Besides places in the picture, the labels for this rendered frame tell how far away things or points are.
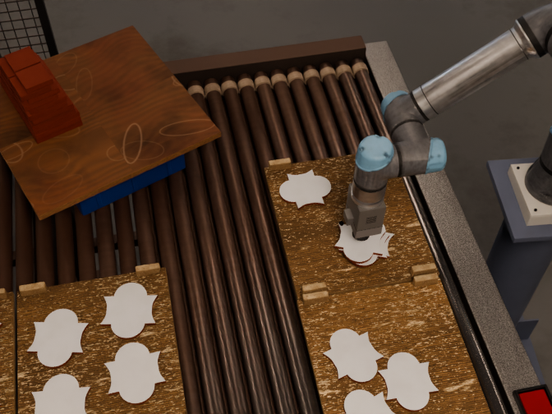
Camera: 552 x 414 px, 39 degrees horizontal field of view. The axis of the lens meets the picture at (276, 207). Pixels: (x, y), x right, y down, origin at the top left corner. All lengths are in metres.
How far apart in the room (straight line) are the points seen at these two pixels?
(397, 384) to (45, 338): 0.79
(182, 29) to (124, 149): 2.00
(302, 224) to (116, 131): 0.54
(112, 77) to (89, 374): 0.83
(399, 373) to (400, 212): 0.45
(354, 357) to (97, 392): 0.56
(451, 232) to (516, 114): 1.73
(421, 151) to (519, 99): 2.10
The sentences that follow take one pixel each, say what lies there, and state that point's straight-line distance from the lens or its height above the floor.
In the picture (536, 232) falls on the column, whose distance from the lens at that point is 2.13.
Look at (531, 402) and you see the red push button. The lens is 1.80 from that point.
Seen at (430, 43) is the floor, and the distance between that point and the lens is 3.93.
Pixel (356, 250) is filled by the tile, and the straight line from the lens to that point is 1.87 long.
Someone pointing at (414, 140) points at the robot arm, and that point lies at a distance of 1.68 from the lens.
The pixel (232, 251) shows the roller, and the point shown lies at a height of 0.92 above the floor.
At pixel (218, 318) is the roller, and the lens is 1.82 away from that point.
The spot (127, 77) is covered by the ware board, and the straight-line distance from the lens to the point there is 2.17.
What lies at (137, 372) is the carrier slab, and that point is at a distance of 1.74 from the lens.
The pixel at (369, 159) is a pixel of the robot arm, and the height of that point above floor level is 1.29.
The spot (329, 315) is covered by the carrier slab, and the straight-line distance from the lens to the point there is 1.80.
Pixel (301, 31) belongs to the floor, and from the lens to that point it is 3.91.
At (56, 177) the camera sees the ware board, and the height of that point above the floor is 1.04.
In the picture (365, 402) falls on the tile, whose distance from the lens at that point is 1.71.
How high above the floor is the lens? 2.50
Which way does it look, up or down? 53 degrees down
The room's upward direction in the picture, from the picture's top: 1 degrees clockwise
